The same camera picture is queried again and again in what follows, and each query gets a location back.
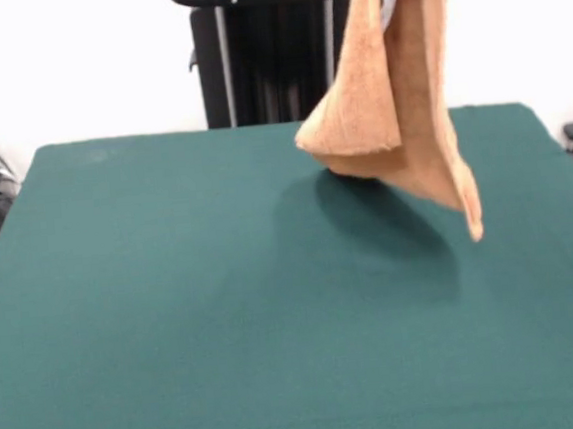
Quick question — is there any orange terry towel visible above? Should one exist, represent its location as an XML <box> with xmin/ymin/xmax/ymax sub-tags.
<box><xmin>282</xmin><ymin>0</ymin><xmax>486</xmax><ymax>258</ymax></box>

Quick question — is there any dark green table cloth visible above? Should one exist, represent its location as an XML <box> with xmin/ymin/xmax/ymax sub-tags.
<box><xmin>0</xmin><ymin>96</ymin><xmax>573</xmax><ymax>429</ymax></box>

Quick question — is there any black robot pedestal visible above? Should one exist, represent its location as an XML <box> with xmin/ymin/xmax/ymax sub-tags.
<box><xmin>165</xmin><ymin>0</ymin><xmax>370</xmax><ymax>134</ymax></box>

